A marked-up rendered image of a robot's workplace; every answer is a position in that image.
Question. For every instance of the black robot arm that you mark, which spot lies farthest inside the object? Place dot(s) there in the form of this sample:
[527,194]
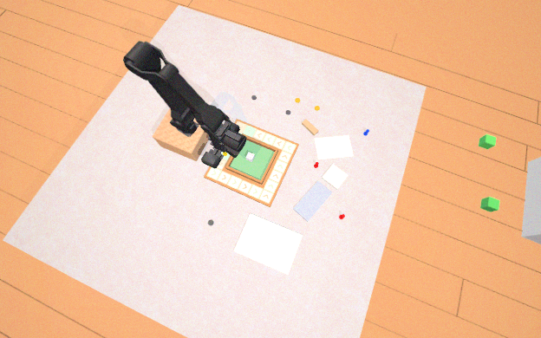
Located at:
[185,104]

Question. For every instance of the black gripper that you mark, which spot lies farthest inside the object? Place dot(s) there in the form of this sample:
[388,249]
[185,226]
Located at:
[213,157]

